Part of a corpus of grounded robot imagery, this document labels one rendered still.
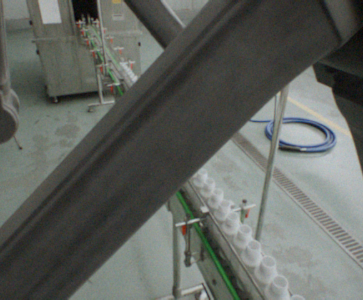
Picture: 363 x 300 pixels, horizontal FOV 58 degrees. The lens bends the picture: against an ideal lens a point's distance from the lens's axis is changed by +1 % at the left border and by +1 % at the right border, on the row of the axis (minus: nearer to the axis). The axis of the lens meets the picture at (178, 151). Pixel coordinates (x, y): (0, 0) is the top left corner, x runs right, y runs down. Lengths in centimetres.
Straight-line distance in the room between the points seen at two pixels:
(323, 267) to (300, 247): 19
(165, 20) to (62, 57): 407
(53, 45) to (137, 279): 325
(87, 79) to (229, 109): 461
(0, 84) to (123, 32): 413
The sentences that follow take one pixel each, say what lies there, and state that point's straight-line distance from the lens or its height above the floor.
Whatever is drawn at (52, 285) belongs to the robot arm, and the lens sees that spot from 21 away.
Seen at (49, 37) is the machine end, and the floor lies 89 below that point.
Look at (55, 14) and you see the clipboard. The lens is 454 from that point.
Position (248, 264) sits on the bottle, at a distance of 93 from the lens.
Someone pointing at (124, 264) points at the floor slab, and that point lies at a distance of 238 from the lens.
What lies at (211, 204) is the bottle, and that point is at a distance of 108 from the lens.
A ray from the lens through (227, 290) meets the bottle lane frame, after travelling 106.
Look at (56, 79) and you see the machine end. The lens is 474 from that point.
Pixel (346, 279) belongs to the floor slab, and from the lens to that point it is 253.
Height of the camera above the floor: 183
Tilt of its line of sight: 32 degrees down
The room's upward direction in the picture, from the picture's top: straight up
